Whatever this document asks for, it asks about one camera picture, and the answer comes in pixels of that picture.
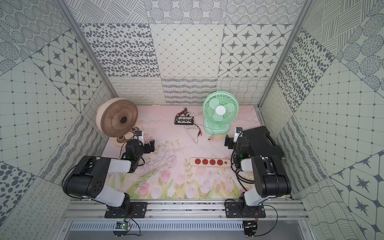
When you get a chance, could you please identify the right black controller box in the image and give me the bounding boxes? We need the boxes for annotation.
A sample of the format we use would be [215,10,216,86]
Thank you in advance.
[243,221,258,237]

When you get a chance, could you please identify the white pink fan cable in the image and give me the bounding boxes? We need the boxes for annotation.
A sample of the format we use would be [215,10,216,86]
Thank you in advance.
[143,140,181,169]

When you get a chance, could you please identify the black charging board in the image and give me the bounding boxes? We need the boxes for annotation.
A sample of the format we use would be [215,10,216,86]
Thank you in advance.
[174,116,194,126]

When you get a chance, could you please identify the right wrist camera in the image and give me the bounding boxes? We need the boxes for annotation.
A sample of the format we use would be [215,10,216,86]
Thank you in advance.
[233,127,243,143]

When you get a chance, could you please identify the pink brown desk fan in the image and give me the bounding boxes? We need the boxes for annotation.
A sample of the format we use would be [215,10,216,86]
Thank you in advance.
[96,98,144,147]

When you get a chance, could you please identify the cream red power strip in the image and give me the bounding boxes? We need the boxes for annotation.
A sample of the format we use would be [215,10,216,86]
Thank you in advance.
[190,158,231,168]

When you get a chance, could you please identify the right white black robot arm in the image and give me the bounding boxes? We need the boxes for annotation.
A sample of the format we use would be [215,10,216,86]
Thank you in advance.
[224,134,292,219]

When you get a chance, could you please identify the left green circuit board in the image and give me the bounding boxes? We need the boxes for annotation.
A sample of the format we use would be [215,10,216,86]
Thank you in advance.
[113,221,132,237]

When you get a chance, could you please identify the aluminium mounting rail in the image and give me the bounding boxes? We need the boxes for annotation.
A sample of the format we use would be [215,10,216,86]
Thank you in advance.
[61,198,310,221]

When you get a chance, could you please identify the green desk fan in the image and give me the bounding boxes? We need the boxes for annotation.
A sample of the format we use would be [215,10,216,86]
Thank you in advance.
[203,91,240,136]

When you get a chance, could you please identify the red black banana leads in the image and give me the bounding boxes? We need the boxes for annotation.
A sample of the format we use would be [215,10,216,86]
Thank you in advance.
[194,123,203,137]

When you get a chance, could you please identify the black plastic case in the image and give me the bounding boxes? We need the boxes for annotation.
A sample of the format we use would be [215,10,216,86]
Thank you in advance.
[243,126,285,159]

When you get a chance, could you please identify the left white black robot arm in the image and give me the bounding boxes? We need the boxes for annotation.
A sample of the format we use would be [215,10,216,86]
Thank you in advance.
[62,139,155,219]

